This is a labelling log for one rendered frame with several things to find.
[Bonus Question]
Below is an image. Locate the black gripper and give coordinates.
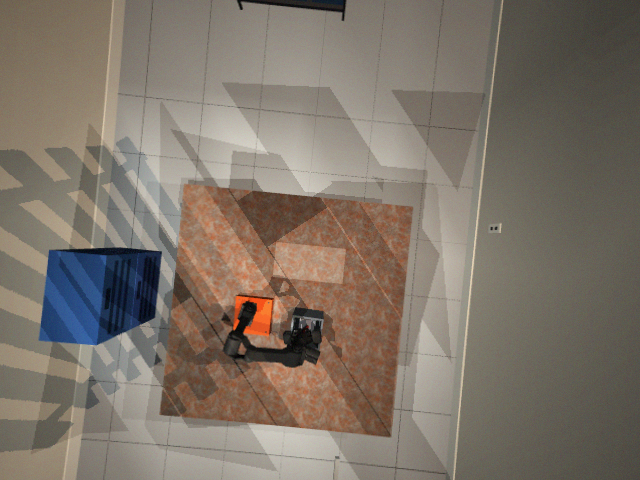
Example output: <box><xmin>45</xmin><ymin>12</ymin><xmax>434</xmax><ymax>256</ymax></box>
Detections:
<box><xmin>283</xmin><ymin>328</ymin><xmax>322</xmax><ymax>345</ymax></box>

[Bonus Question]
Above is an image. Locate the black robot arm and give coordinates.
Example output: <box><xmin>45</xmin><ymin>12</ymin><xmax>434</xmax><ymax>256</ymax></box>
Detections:
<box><xmin>222</xmin><ymin>301</ymin><xmax>321</xmax><ymax>368</ymax></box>

